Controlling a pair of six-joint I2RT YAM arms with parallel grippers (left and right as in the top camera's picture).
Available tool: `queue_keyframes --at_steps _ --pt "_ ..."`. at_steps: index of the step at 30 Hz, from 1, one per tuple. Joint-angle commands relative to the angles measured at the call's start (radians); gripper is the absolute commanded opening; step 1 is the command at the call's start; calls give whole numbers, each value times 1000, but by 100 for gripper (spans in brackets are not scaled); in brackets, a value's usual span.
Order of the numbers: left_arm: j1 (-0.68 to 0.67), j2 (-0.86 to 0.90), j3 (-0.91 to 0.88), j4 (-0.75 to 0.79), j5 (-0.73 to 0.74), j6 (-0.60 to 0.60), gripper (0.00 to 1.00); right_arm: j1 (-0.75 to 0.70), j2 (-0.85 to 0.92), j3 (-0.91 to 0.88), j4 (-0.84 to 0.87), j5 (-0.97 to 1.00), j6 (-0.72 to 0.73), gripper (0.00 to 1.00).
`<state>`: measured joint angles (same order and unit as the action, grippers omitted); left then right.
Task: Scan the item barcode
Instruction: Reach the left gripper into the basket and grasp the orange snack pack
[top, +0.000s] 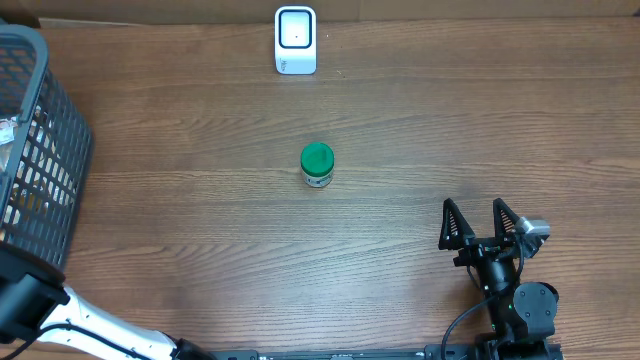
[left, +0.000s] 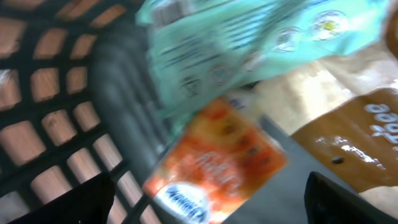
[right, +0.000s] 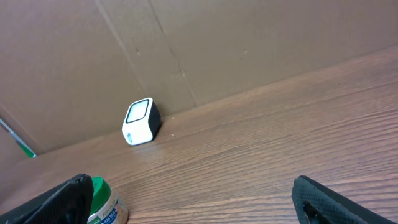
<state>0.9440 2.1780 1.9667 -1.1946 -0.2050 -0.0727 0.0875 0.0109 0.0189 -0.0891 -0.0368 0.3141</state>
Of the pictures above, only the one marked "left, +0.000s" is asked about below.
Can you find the grey plastic mesh basket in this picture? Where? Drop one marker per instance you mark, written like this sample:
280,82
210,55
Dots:
77,100

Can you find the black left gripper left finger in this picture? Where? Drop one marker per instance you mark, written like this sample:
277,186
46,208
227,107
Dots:
89,203

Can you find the orange Kleenex tissue pack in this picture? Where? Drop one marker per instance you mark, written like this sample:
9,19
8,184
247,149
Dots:
221,160

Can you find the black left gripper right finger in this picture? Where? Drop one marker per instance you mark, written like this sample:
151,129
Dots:
329,203

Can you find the brown paper bread bag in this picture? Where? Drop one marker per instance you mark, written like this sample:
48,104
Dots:
343,111

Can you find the mint wet wipes pack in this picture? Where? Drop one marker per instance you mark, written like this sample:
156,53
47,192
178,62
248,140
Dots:
199,50

